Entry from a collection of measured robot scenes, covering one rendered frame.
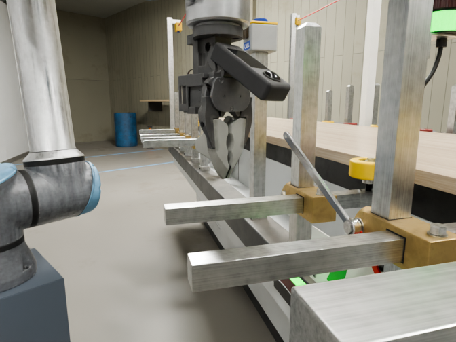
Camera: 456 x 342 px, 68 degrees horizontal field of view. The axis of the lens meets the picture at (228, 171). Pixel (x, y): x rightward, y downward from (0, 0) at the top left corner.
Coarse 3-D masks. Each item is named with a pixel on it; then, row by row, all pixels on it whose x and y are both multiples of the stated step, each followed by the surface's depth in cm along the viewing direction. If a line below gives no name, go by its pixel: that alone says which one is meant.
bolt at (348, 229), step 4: (360, 220) 48; (344, 224) 49; (348, 224) 48; (360, 224) 48; (344, 228) 49; (348, 228) 48; (352, 228) 47; (360, 228) 48; (348, 232) 48; (360, 232) 48; (372, 268) 46; (376, 268) 45; (376, 272) 45; (380, 272) 44
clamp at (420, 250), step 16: (368, 208) 49; (368, 224) 47; (384, 224) 44; (400, 224) 42; (416, 224) 42; (416, 240) 39; (432, 240) 37; (448, 240) 38; (416, 256) 39; (432, 256) 37; (448, 256) 38
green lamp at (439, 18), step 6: (432, 12) 40; (438, 12) 40; (444, 12) 40; (450, 12) 40; (432, 18) 41; (438, 18) 40; (444, 18) 40; (450, 18) 40; (432, 24) 41; (438, 24) 40; (444, 24) 40; (450, 24) 40; (432, 30) 41; (438, 30) 40; (444, 30) 40
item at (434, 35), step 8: (440, 8) 40; (448, 8) 40; (432, 32) 41; (440, 32) 41; (448, 32) 41; (432, 40) 44; (440, 40) 43; (440, 48) 43; (440, 56) 43; (432, 72) 44
